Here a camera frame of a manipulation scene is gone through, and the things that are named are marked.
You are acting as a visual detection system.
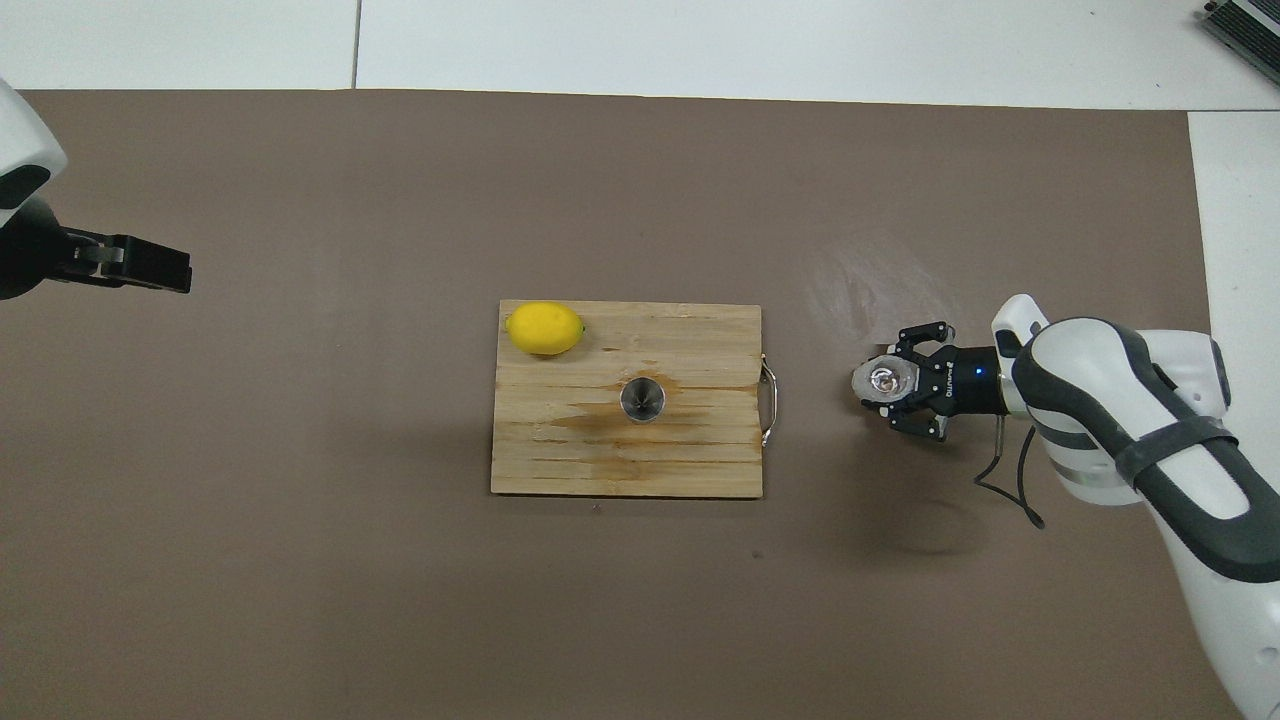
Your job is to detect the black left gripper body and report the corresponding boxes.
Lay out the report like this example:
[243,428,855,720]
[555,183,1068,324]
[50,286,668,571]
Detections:
[0,198,69,301]

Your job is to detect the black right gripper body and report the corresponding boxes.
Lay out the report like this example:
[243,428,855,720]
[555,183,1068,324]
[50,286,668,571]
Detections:
[922,345,1009,416]

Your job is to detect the small clear glass cup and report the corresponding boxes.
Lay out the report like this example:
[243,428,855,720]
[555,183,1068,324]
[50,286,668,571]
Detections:
[851,357,916,411]

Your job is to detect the steel double jigger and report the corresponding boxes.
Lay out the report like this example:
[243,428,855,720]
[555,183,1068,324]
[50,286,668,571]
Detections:
[619,376,667,425]

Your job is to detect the wooden cutting board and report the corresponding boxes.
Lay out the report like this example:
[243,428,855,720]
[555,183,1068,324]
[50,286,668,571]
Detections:
[490,300,781,499]

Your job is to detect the brown table mat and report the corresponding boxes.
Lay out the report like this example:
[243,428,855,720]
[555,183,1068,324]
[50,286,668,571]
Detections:
[0,88,1256,720]

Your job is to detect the yellow lemon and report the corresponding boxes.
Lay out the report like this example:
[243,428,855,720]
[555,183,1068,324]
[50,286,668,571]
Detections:
[505,301,587,357]

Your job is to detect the grey finned metal device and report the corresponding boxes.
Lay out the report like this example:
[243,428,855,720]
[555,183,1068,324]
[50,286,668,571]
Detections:
[1200,0,1280,59]

